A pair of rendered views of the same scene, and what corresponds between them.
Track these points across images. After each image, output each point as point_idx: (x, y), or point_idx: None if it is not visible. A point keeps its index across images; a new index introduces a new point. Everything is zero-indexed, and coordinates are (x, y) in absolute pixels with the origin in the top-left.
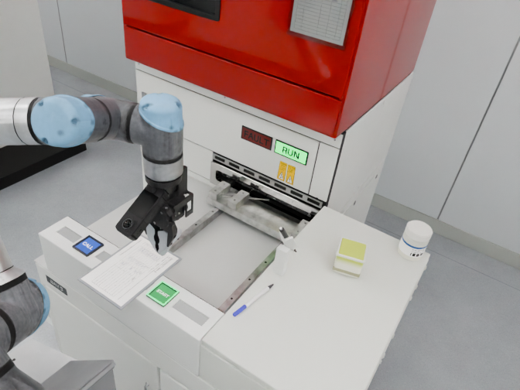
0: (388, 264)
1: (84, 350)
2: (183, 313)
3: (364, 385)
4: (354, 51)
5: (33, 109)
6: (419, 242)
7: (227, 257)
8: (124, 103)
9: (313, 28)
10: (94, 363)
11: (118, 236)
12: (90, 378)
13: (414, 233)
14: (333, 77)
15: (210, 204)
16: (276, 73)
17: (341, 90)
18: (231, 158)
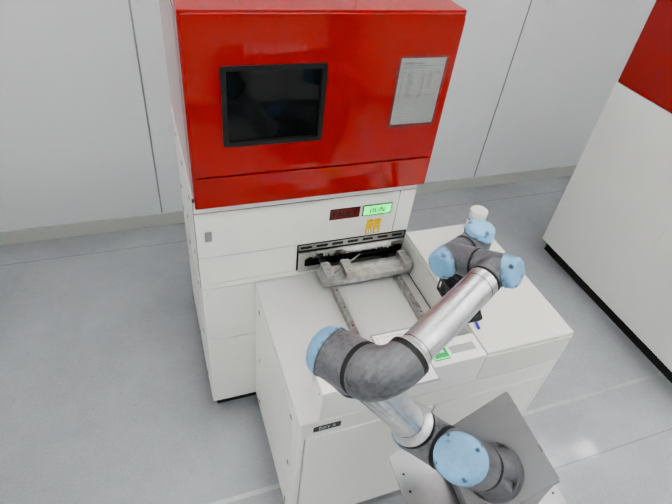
0: None
1: (340, 460)
2: (460, 351)
3: (551, 307)
4: (438, 122)
5: (509, 273)
6: (485, 218)
7: (384, 311)
8: (464, 241)
9: (409, 117)
10: (485, 408)
11: None
12: (515, 406)
13: (482, 215)
14: (423, 144)
15: (328, 286)
16: (377, 159)
17: (429, 150)
18: (319, 240)
